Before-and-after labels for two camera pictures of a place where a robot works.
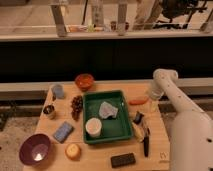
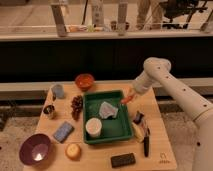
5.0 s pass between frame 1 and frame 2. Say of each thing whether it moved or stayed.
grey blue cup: stayed
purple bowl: stayed
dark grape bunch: stayed
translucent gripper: moved
